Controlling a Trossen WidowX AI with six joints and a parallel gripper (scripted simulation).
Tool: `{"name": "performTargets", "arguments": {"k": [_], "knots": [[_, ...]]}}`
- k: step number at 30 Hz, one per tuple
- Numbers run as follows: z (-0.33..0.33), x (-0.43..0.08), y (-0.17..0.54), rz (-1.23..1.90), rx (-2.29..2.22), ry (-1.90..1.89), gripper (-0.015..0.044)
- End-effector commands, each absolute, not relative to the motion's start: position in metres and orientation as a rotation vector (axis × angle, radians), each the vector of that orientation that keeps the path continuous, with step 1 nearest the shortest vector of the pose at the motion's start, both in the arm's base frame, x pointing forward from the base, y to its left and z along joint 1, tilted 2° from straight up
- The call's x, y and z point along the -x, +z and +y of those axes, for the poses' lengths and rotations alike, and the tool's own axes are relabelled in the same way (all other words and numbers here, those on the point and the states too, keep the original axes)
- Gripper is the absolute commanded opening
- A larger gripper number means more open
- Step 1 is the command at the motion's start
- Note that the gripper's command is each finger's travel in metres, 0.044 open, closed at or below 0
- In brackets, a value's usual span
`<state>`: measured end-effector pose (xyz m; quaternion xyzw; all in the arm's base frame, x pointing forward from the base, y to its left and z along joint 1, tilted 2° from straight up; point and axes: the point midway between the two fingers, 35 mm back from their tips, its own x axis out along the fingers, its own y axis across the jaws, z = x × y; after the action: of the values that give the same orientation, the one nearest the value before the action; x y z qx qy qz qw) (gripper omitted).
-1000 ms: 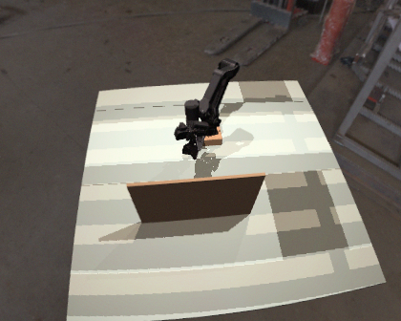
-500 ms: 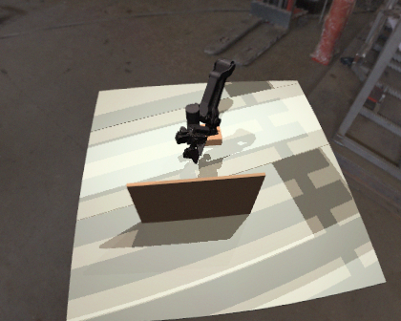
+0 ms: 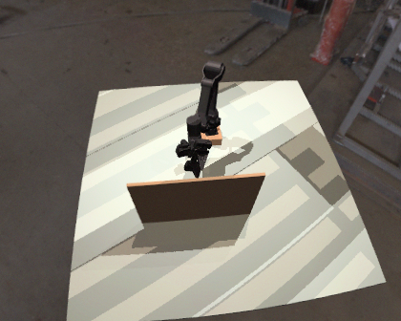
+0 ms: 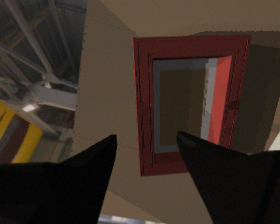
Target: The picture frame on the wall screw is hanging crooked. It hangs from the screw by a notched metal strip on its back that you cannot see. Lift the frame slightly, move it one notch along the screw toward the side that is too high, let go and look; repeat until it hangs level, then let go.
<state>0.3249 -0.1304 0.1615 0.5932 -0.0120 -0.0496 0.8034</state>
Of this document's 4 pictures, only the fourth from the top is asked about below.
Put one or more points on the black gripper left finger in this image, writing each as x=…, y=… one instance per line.
x=71, y=191

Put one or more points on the dark red picture frame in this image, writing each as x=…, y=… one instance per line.
x=191, y=84

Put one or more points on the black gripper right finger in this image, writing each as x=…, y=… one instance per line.
x=236, y=188

